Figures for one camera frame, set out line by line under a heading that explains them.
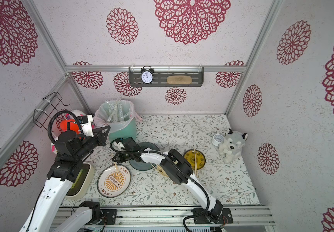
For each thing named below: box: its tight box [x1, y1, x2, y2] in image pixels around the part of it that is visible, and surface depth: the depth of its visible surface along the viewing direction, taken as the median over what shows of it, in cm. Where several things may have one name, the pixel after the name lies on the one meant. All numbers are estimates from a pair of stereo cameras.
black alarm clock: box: [140, 65, 155, 85], surface depth 92 cm
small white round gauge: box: [211, 132, 225, 147], surface depth 104 cm
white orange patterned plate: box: [96, 164, 132, 198], surface depth 87 cm
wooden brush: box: [166, 75, 193, 85], surface depth 92 cm
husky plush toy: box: [218, 128, 249, 164], surface depth 85 cm
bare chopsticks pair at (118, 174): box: [113, 161, 124, 188], surface depth 87 cm
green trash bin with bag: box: [92, 100, 143, 142], surface depth 91 cm
